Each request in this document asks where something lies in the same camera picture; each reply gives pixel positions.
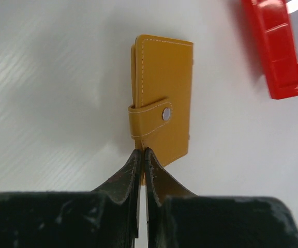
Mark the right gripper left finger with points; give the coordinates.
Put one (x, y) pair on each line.
(124, 186)

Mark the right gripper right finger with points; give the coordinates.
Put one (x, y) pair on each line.
(161, 189)

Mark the red plastic card bin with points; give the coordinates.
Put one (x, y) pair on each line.
(272, 29)

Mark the yellow leather card holder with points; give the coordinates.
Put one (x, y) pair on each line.
(161, 81)

